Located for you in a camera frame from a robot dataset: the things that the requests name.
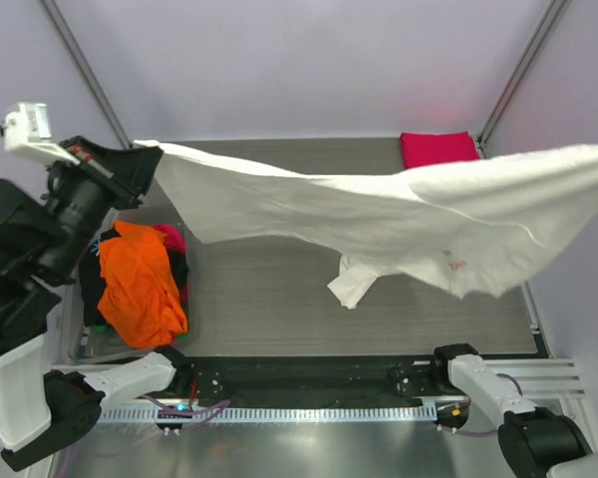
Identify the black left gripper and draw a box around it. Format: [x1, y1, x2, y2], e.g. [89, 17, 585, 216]
[39, 134, 164, 279]

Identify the white t-shirt with red print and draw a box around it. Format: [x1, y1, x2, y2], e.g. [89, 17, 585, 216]
[155, 143, 598, 309]

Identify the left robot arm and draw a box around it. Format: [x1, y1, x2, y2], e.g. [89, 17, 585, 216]
[0, 136, 193, 472]

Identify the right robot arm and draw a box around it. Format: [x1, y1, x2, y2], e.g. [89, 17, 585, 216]
[423, 344, 598, 477]

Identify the magenta t-shirt in bin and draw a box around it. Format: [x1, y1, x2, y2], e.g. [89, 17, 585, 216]
[152, 223, 186, 254]

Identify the clear plastic bin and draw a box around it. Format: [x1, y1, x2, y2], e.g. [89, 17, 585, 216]
[61, 220, 194, 363]

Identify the orange t-shirt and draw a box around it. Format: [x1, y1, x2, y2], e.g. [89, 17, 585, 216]
[98, 220, 189, 349]

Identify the green t-shirt in bin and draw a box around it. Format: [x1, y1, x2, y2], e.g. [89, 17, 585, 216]
[92, 323, 193, 345]

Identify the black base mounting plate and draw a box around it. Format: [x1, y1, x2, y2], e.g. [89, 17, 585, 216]
[178, 354, 474, 407]

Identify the folded magenta t-shirt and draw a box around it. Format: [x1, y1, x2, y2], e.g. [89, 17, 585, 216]
[399, 131, 480, 169]

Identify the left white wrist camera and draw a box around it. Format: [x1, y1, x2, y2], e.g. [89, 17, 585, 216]
[0, 103, 79, 166]

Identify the left aluminium frame post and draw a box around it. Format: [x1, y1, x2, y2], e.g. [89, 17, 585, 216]
[37, 0, 132, 149]

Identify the aluminium frame post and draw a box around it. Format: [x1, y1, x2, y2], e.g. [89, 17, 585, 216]
[37, 0, 132, 149]
[476, 0, 572, 153]

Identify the white slotted cable duct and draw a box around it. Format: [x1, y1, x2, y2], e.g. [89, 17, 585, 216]
[100, 401, 437, 425]

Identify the right aluminium frame post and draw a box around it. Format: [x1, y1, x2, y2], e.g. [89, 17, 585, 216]
[476, 0, 572, 153]

